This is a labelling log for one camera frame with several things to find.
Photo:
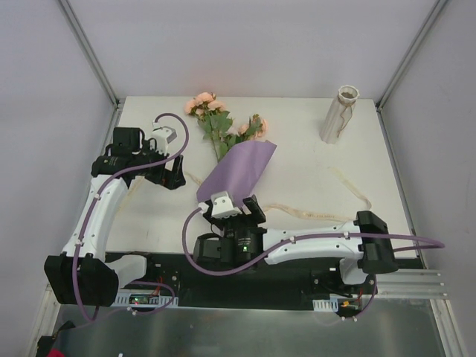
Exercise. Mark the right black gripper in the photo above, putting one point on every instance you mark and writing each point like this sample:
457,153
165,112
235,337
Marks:
242,216

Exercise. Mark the left aluminium frame post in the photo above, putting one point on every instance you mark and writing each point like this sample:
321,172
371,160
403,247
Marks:
88,52

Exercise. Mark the purple pink wrapping paper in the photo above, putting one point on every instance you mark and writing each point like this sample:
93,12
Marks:
238,172

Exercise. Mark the right white cable duct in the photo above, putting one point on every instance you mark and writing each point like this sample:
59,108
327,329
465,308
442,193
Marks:
330,305

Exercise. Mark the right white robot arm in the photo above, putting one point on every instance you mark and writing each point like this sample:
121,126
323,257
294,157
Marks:
361,246

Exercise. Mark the aluminium rail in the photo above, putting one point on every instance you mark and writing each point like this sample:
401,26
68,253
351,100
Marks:
423,284

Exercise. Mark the right aluminium frame post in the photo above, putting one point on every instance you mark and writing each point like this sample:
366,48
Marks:
417,42

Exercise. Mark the white cable duct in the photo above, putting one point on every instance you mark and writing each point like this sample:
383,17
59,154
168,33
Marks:
330,305
144,301

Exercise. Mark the white ribbed ceramic vase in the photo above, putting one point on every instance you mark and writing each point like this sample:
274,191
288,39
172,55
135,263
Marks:
339,114

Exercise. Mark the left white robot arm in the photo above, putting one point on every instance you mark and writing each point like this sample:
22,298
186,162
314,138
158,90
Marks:
80,273

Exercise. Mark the left white cable duct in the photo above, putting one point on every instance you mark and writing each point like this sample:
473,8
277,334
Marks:
144,301

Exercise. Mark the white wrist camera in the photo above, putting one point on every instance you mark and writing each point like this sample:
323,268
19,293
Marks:
161,137
221,206

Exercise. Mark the red black object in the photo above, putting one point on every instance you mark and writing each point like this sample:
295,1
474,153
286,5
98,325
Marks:
45,345

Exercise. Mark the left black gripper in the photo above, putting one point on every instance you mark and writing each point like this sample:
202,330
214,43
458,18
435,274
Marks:
163,172

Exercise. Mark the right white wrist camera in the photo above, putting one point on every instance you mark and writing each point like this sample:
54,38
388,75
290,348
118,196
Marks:
221,206

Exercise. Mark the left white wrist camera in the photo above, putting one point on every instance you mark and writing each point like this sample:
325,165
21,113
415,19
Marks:
161,137

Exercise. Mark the aluminium frame post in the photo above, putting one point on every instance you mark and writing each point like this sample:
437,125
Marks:
417,42
88,52

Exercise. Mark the pink flower stem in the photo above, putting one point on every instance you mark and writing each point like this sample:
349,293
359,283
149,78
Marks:
255,128
215,121

